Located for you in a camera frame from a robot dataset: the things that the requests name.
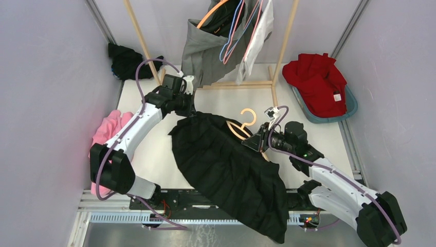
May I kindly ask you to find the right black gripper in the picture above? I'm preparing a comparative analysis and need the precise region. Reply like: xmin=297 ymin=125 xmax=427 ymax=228
xmin=242 ymin=121 xmax=295 ymax=154

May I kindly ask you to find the grey garment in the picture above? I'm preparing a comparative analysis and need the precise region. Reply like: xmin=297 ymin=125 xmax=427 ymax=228
xmin=181 ymin=1 xmax=258 ymax=88

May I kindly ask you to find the orange plastic hanger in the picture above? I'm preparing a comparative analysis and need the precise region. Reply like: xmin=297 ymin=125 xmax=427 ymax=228
xmin=196 ymin=0 xmax=229 ymax=29

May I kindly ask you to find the red garment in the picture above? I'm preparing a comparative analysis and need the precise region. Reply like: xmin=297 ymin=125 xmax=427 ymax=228
xmin=282 ymin=53 xmax=347 ymax=118

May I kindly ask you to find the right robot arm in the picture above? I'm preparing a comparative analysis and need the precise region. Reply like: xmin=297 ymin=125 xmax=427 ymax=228
xmin=242 ymin=121 xmax=407 ymax=246

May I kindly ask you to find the wooden clothes rack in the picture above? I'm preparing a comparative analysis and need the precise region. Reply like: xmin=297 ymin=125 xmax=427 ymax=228
xmin=123 ymin=0 xmax=300 ymax=106

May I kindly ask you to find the pink wire hanger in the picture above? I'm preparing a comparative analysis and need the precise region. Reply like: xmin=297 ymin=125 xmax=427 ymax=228
xmin=242 ymin=0 xmax=264 ymax=61

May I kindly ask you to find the wooden hanger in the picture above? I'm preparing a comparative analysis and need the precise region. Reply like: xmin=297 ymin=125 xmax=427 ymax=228
xmin=226 ymin=108 xmax=270 ymax=163

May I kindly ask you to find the white cable duct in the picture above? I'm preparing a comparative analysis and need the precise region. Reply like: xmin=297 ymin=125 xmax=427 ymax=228
xmin=89 ymin=211 xmax=319 ymax=226

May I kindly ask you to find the white skirt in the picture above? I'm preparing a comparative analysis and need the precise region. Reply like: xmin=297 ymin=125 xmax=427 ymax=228
xmin=235 ymin=1 xmax=274 ymax=85

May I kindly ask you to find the black garment corner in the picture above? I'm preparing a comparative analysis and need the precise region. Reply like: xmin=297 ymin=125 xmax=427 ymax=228
xmin=107 ymin=43 xmax=163 ymax=80
xmin=170 ymin=112 xmax=289 ymax=244

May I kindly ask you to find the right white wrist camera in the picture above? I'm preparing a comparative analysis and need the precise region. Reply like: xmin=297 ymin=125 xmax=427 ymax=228
xmin=264 ymin=107 xmax=281 ymax=130

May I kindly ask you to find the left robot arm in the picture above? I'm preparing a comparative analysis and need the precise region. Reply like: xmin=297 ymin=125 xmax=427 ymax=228
xmin=90 ymin=73 xmax=196 ymax=209

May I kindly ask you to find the blue wire hanger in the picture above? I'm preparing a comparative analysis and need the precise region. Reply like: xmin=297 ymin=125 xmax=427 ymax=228
xmin=219 ymin=0 xmax=260 ymax=63

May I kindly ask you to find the pink garment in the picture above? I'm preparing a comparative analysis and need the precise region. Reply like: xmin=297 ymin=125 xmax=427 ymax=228
xmin=88 ymin=110 xmax=135 ymax=197

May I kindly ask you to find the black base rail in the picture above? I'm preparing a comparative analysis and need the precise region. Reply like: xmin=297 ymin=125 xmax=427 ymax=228
xmin=146 ymin=189 xmax=318 ymax=220

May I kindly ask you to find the teal laundry basket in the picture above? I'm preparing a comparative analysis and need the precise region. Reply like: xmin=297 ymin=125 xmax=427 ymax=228
xmin=289 ymin=85 xmax=358 ymax=124

